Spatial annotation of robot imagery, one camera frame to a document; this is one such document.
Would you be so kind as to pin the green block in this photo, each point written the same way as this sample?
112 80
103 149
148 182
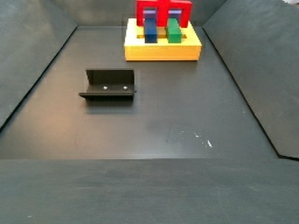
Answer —
173 31

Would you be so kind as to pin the purple cross block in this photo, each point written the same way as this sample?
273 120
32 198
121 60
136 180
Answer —
172 14

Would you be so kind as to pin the blue block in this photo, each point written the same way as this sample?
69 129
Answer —
149 31

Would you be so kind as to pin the yellow wooden board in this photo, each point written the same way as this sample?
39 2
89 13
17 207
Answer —
140 51

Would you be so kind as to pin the red puzzle block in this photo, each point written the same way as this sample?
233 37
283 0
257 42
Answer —
163 6

